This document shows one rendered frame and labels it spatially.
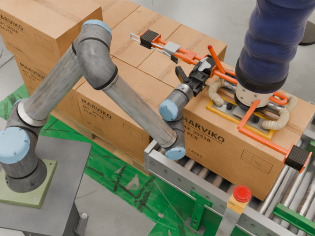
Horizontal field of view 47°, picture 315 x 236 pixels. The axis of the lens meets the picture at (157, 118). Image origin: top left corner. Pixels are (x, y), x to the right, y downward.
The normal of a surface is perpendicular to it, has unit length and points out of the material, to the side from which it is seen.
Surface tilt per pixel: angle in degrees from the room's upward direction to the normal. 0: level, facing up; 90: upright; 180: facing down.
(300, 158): 0
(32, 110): 69
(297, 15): 103
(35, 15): 0
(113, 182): 0
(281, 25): 77
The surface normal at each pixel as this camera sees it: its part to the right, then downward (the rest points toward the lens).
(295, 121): 0.02, -0.61
